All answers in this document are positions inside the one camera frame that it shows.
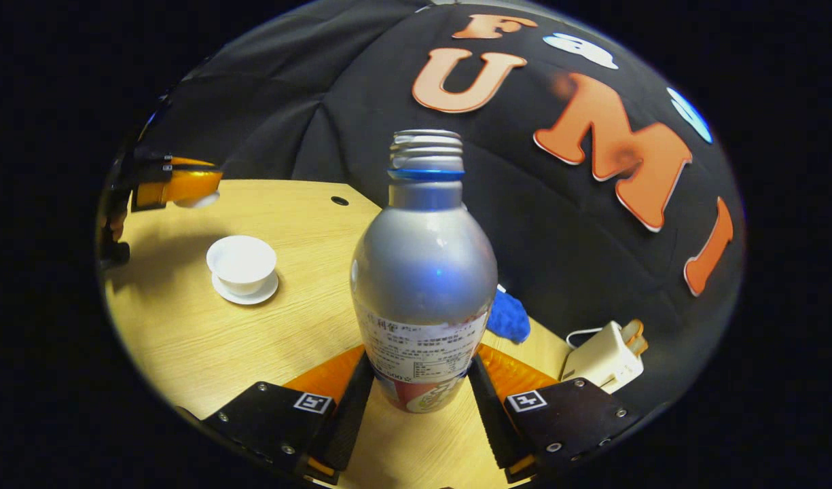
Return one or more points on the silver water bottle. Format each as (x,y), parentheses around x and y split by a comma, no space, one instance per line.
(422,272)

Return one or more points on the brown bread slice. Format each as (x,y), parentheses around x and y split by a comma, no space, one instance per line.
(640,345)
(633,331)

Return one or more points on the white toaster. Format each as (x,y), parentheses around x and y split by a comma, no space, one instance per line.
(602,363)

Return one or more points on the white teacup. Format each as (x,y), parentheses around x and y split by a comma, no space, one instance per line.
(242,261)

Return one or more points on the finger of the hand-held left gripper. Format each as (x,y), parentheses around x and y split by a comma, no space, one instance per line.
(185,163)
(185,187)

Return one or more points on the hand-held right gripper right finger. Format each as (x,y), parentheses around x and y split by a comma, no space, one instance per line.
(490,421)

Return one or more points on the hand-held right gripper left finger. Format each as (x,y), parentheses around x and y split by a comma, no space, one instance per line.
(351,414)

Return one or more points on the blue cloth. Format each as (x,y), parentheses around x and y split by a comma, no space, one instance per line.
(509,318)

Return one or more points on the white saucer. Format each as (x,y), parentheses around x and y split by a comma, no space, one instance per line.
(249,299)

